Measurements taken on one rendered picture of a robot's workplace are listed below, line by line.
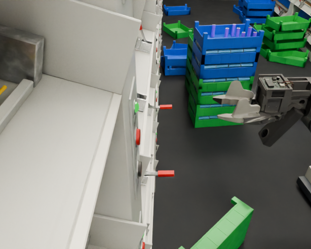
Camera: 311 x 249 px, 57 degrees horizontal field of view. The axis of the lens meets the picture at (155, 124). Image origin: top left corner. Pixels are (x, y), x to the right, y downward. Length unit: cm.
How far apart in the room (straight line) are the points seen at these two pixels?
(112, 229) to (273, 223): 108
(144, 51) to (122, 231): 53
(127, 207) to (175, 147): 130
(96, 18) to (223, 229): 90
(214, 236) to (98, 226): 72
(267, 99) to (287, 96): 4
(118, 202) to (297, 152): 148
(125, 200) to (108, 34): 15
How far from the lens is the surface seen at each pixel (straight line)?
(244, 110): 65
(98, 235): 31
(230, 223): 103
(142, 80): 62
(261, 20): 369
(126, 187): 26
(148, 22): 90
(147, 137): 76
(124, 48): 18
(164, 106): 84
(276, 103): 67
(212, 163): 150
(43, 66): 20
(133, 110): 25
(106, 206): 28
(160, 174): 63
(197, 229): 124
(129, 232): 30
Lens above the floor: 102
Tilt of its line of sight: 36 degrees down
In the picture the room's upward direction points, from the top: straight up
